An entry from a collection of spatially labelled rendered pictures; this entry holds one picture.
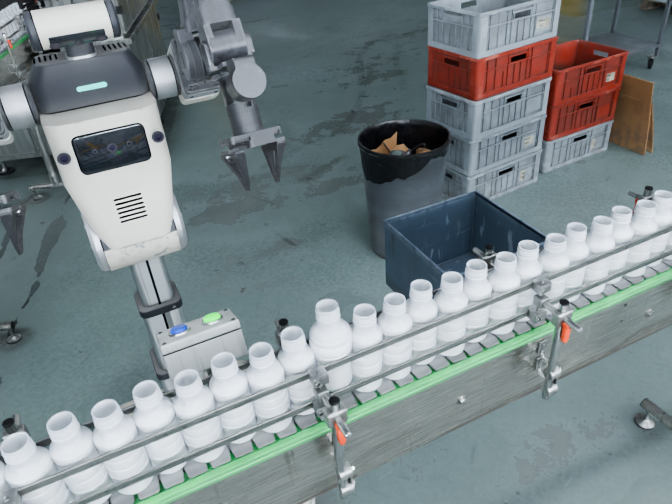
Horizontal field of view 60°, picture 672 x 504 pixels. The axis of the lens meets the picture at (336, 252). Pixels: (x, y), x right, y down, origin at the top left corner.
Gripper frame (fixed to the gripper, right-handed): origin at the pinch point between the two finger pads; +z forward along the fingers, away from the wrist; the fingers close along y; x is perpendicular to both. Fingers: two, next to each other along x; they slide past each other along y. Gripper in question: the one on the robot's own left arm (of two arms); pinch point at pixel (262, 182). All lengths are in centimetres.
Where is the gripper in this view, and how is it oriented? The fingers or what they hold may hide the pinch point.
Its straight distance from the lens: 109.1
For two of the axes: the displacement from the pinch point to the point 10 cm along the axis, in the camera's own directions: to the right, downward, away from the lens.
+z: 2.4, 9.5, 2.1
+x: -5.4, -0.5, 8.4
